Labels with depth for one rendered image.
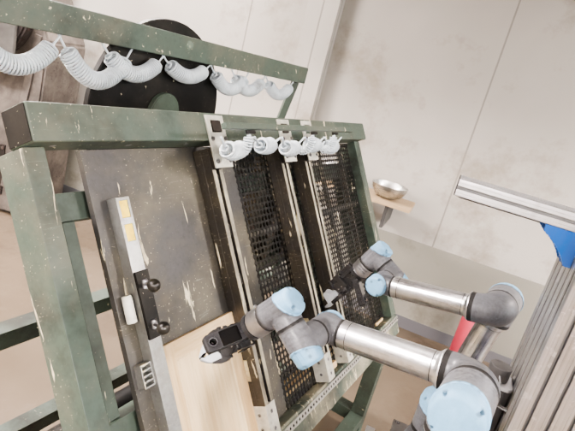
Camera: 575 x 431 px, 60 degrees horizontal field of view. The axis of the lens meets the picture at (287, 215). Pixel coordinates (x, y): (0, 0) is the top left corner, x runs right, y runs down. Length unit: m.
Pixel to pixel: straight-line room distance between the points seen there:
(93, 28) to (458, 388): 1.65
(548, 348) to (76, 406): 1.16
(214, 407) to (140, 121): 0.95
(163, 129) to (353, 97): 3.48
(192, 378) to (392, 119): 3.64
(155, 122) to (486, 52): 3.66
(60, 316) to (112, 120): 0.54
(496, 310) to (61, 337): 1.25
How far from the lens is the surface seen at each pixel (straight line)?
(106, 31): 2.05
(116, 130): 1.48
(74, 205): 1.51
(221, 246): 1.81
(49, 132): 1.35
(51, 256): 1.34
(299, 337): 1.22
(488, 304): 1.69
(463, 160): 4.82
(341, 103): 4.96
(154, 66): 2.22
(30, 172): 1.35
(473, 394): 1.09
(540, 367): 1.40
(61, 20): 1.94
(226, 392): 1.83
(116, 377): 3.33
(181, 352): 1.65
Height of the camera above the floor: 2.19
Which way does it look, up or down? 16 degrees down
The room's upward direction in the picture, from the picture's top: 15 degrees clockwise
